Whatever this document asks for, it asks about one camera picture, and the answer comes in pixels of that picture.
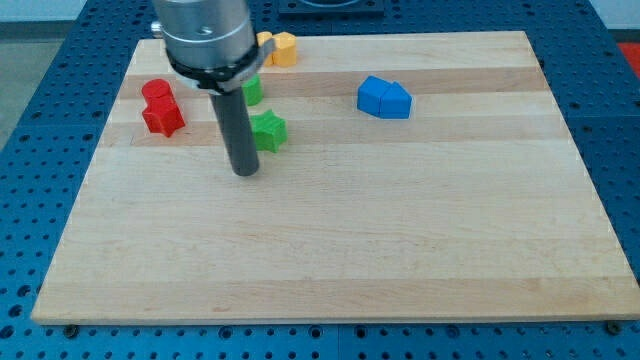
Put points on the green star block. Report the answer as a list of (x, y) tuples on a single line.
[(269, 131)]

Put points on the yellow block behind arm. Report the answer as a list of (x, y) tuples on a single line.
[(265, 41)]

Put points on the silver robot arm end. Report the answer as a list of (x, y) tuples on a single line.
[(210, 44)]

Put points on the red star block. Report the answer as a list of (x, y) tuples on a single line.
[(162, 115)]

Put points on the blue cube block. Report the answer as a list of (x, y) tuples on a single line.
[(370, 93)]

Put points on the light wooden board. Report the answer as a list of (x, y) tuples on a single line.
[(477, 208)]

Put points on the blue pentagon block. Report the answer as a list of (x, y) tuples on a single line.
[(395, 103)]

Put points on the green round block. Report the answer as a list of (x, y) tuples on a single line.
[(253, 91)]

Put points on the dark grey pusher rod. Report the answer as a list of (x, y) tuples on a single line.
[(235, 127)]

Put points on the yellow hexagon block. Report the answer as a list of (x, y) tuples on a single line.
[(285, 53)]

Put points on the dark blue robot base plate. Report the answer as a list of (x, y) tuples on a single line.
[(330, 7)]

